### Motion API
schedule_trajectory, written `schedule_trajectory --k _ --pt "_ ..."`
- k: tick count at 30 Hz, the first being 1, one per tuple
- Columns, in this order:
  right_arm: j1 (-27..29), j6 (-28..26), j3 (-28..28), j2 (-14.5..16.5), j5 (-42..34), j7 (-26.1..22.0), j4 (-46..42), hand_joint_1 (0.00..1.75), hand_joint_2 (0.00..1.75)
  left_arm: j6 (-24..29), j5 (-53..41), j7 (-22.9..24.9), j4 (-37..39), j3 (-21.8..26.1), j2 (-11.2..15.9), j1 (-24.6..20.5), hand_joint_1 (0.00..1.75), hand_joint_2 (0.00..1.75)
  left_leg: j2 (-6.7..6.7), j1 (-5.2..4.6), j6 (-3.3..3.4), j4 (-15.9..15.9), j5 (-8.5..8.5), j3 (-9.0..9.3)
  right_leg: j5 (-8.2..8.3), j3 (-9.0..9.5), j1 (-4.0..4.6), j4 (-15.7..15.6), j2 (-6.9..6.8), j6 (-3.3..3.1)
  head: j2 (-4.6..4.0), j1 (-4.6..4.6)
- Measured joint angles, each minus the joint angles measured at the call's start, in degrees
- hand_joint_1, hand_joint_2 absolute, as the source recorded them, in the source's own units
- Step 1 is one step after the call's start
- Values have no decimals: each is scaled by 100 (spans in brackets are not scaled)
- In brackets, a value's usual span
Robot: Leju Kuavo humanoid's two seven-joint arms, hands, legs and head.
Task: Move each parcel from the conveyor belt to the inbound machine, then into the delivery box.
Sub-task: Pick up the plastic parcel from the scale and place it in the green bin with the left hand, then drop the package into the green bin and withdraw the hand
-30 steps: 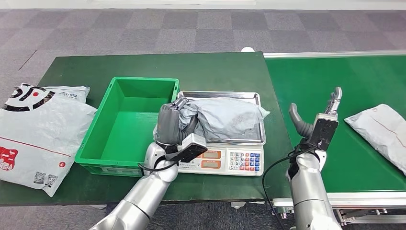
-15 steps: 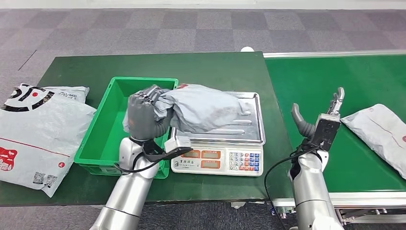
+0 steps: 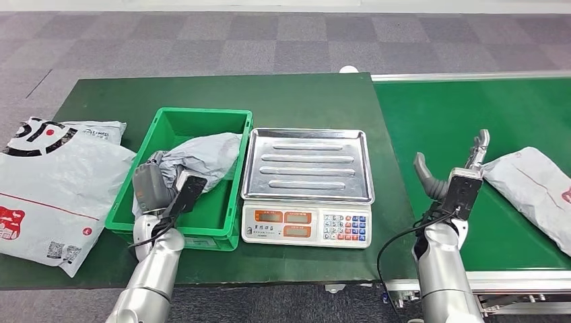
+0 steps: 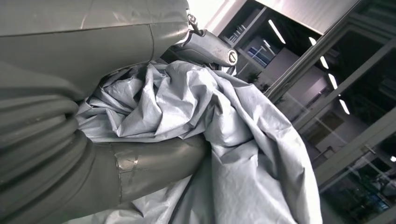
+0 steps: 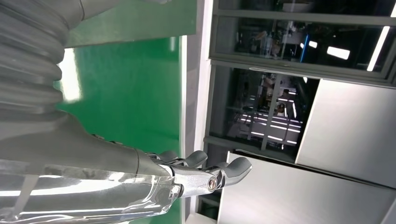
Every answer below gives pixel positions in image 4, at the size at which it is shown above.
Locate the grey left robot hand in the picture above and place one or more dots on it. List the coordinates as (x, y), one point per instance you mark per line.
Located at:
(77, 40)

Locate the grey parcel red print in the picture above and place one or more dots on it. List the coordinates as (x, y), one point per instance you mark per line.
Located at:
(241, 139)

